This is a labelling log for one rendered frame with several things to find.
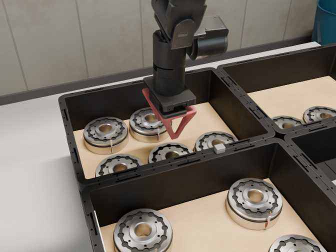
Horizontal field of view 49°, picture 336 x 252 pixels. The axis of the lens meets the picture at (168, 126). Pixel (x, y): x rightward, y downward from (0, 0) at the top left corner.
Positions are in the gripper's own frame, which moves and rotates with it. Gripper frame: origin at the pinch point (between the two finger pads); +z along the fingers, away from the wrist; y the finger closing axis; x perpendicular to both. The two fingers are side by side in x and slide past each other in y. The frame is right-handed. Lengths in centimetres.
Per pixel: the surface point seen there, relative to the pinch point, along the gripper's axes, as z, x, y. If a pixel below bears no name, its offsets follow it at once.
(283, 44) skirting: 91, -177, 159
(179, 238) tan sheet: 11.2, 5.6, -17.6
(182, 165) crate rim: 1.2, 1.6, -10.1
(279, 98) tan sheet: 11.3, -39.0, 11.3
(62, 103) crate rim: 1.9, 17.3, 18.6
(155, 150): 8.3, 1.7, 2.5
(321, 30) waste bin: 59, -167, 116
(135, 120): 8.8, 1.6, 14.9
